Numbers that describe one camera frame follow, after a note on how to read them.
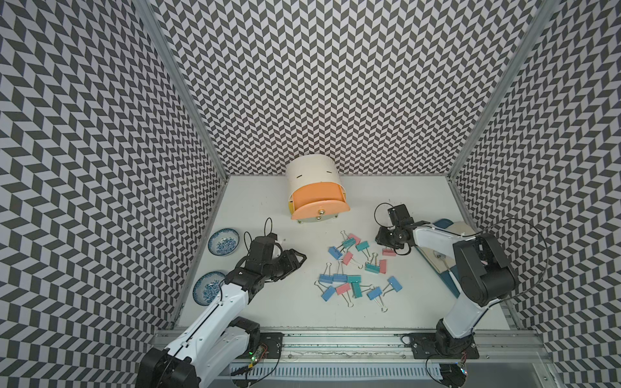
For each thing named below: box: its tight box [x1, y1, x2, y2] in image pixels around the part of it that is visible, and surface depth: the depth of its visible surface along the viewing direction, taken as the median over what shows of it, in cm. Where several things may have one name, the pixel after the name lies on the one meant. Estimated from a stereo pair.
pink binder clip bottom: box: [335, 282, 355, 308], surface depth 86 cm
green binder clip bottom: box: [350, 282, 375, 299], surface depth 86 cm
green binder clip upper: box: [354, 240, 371, 262], surface depth 96 cm
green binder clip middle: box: [364, 252, 381, 275], surface depth 92 cm
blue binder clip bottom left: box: [313, 279, 336, 302], surface depth 86 cm
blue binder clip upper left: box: [327, 244, 346, 261], surface depth 96 cm
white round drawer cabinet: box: [286, 154, 351, 224], surface depth 87 cm
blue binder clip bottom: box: [366, 286, 389, 313], surface depth 85 cm
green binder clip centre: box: [347, 274, 362, 283], surface depth 89 cm
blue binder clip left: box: [318, 261, 334, 284], surface depth 89 cm
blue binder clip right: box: [382, 275, 403, 297], surface depth 88 cm
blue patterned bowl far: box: [207, 227, 241, 257], surface depth 95 cm
